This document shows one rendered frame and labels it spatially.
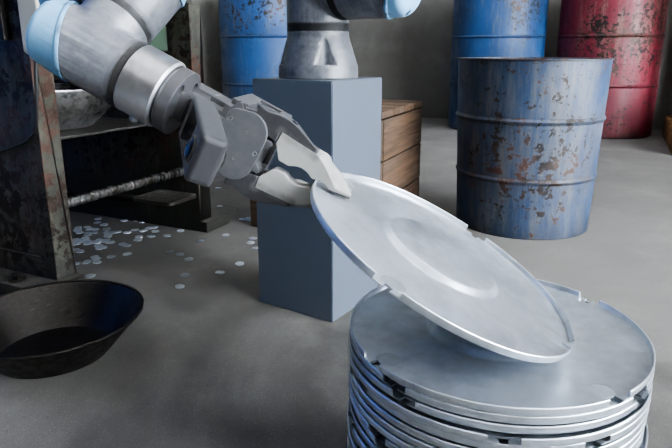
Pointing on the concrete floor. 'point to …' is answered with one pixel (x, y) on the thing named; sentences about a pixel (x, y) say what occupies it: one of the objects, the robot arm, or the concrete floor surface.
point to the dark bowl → (62, 325)
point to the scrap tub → (529, 143)
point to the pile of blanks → (590, 433)
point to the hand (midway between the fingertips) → (335, 196)
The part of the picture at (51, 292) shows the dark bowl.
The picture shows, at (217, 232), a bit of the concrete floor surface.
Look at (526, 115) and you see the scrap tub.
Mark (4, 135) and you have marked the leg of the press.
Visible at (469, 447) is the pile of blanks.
